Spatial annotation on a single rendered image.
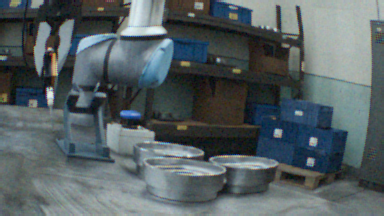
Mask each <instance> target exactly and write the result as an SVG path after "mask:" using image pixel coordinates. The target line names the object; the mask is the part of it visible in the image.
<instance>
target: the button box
mask: <svg viewBox="0 0 384 216"><path fill-rule="evenodd" d="M107 125H108V128H107V137H106V138H107V146H108V147H110V149H111V150H112V151H114V152H115V153H117V154H118V155H124V156H133V144H134V143H136V142H142V141H151V142H154V133H155V132H152V131H150V130H147V129H144V128H142V127H139V126H132V127H130V126H128V125H127V124H107Z"/></svg>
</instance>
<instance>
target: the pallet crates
mask: <svg viewBox="0 0 384 216"><path fill-rule="evenodd" d="M281 98H282V103H281V104H282V108H281V115H280V117H274V116H261V125H260V134H259V136H258V137H259V142H257V143H258V144H257V151H256V157H257V158H258V157H262V158H265V159H268V158H269V159H271V160H273V161H274V160H275V161H276V162H278V167H277V171H276V177H275V179H274V180H273V182H277V183H282V184H286V185H290V186H294V187H295V186H296V187H297V188H298V187H300V188H303V189H309V190H315V189H316V188H317V187H318V183H319V184H320V183H321V184H325V185H329V184H331V183H333V182H334V181H333V180H334V178H336V179H339V180H340V179H341V180H343V179H345V176H346V169H347V167H346V166H345V167H344V166H342V161H343V156H344V152H345V145H346V140H347V136H348V132H349V131H347V130H345V131H344V130H342V129H336V128H333V127H331V125H332V116H333V113H334V112H333V109H334V107H333V106H328V105H320V104H315V103H311V102H307V101H302V100H293V99H291V98H284V97H281ZM272 118H276V119H272ZM286 176H287V177H289V176H290V177H292V178H293V177H294V178H298V179H302V180H305V182H304V183H303V184H302V183H298V182H294V181H290V180H289V181H288V180H286V179H285V177H286ZM284 179H285V180H284Z"/></svg>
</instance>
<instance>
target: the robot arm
mask: <svg viewBox="0 0 384 216"><path fill-rule="evenodd" d="M83 1H84V0H83ZM83 1H80V0H44V1H43V5H40V6H39V10H38V13H37V15H36V17H35V20H34V24H33V35H34V36H33V38H34V39H33V40H34V46H35V47H34V53H35V63H36V69H37V72H38V75H39V77H42V72H43V67H44V65H43V64H44V62H43V58H44V54H45V51H46V48H45V43H46V40H47V39H48V37H49V34H50V31H51V27H50V26H49V25H48V24H47V22H46V20H48V21H51V19H58V18H59V19H61V18H62V19H63V20H65V19H66V20H65V23H63V24H62V25H61V26H60V28H59V30H58V37H59V42H60V43H59V46H58V49H57V58H56V59H57V74H59V71H60V70H61V68H62V66H63V64H64V62H65V59H66V56H67V54H68V52H69V49H70V47H71V45H72V42H73V40H74V38H75V35H76V33H77V31H78V28H79V26H80V24H81V18H82V13H83V11H82V6H83ZM163 13H164V0H132V1H131V8H130V15H129V18H128V24H127V27H126V28H125V29H124V30H123V31H122V32H121V33H120V39H117V38H118V36H117V35H116V34H110V33H109V34H102V35H95V36H89V37H88V38H84V39H83V40H81V42H80V44H79V47H78V49H77V53H76V61H75V65H74V73H73V83H72V87H73V85H74V83H75V81H76V82H77V84H78V87H79V89H82V90H83V92H84V104H89V101H90V100H91V99H92V94H93V92H94V89H95V87H96V86H97V83H98V82H99V83H100V84H99V86H98V89H97V91H96V93H106V98H105V100H104V102H103V103H102V106H101V109H102V120H103V126H104V128H106V129H107V128H108V125H107V124H111V123H112V118H111V112H110V107H109V102H108V98H107V91H108V87H109V84H114V85H120V86H128V87H129V86H135V87H138V88H143V87H144V88H156V87H158V86H160V85H161V84H162V81H163V80H164V78H165V76H167V73H168V70H169V67H170V63H171V59H172V53H173V47H172V46H174V44H173V41H172V40H170V39H166V37H167V31H165V30H164V28H163V27H162V14H163ZM67 16H69V17H68V19H67ZM70 123H72V124H76V125H81V126H84V127H90V128H94V119H93V115H85V114H80V113H73V112H70Z"/></svg>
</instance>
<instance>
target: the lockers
mask: <svg viewBox="0 0 384 216"><path fill-rule="evenodd" d="M369 20H370V19H369ZM370 28H371V29H370V30H371V32H370V33H371V49H372V50H371V53H372V55H371V57H372V59H371V61H372V64H371V65H372V69H371V70H372V73H371V76H372V78H371V97H370V107H369V117H368V127H367V132H366V141H365V147H364V152H363V156H362V161H361V166H360V171H359V175H358V178H359V179H360V181H359V185H358V186H359V187H361V188H362V187H363V188H365V189H370V190H372V191H375V192H376V191H377V192H380V193H383V194H384V97H383V95H384V20H373V19H372V20H370Z"/></svg>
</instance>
